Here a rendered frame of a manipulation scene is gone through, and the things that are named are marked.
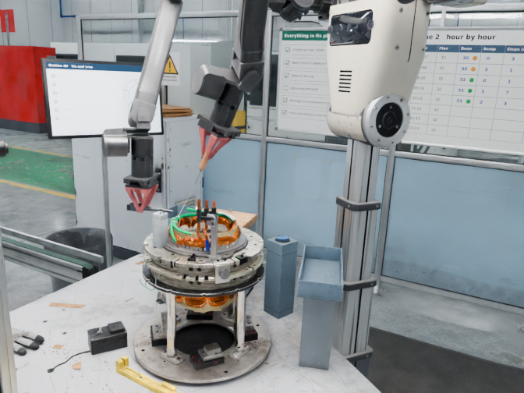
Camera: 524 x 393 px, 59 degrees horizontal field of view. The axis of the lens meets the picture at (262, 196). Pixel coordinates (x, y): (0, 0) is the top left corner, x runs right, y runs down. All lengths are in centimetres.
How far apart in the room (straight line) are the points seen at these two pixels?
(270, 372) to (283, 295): 30
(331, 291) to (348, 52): 66
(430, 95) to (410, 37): 191
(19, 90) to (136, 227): 198
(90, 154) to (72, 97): 186
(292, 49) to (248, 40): 246
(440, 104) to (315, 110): 85
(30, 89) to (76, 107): 278
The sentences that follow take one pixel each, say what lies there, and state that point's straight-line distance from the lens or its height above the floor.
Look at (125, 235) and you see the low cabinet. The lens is 392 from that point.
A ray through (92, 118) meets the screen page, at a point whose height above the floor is 132.
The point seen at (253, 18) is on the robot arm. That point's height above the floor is 165.
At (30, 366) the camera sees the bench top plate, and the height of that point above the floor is 78.
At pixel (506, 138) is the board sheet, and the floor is 123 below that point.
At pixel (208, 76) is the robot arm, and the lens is 108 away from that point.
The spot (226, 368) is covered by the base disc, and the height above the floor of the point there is 80.
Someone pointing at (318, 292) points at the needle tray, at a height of 104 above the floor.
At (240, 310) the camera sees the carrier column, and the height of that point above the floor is 94.
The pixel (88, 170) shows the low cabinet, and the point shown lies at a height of 72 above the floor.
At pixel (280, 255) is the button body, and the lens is 144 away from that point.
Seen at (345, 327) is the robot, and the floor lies 77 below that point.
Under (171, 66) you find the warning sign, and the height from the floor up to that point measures 157.
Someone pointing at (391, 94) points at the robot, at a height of 150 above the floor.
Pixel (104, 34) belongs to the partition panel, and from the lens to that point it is 466.
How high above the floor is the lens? 154
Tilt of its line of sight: 15 degrees down
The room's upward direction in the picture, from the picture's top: 3 degrees clockwise
